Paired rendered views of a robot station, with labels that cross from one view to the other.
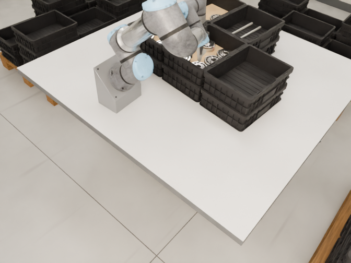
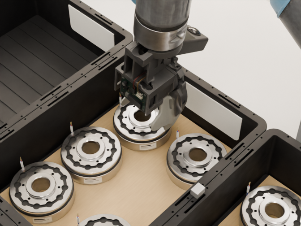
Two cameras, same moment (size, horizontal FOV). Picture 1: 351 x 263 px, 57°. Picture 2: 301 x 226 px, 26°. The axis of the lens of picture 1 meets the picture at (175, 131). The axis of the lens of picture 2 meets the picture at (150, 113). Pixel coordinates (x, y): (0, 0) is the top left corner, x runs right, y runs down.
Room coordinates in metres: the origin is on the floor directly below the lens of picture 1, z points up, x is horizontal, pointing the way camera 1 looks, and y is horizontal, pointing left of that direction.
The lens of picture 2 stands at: (2.23, -0.05, 1.72)
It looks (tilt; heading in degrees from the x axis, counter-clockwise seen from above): 49 degrees down; 182
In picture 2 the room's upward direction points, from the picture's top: straight up
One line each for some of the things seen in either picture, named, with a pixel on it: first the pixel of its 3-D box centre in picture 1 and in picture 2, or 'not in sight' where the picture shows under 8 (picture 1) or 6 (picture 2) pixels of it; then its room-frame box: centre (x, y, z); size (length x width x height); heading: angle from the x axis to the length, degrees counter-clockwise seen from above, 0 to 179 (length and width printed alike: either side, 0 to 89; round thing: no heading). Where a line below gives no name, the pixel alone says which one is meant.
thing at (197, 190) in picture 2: not in sight; (197, 190); (1.68, 0.00, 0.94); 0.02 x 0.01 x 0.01; 139
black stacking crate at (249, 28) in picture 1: (246, 31); not in sight; (1.90, -0.39, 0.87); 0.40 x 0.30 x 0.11; 139
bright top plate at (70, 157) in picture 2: (213, 60); (91, 149); (1.56, -0.18, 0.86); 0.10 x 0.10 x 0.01
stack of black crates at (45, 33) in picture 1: (50, 49); not in sight; (2.24, 1.07, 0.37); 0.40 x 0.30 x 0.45; 143
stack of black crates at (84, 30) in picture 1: (90, 37); not in sight; (2.56, 0.83, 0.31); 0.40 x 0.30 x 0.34; 143
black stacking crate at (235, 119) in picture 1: (242, 94); not in sight; (1.40, -0.35, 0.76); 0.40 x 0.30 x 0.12; 139
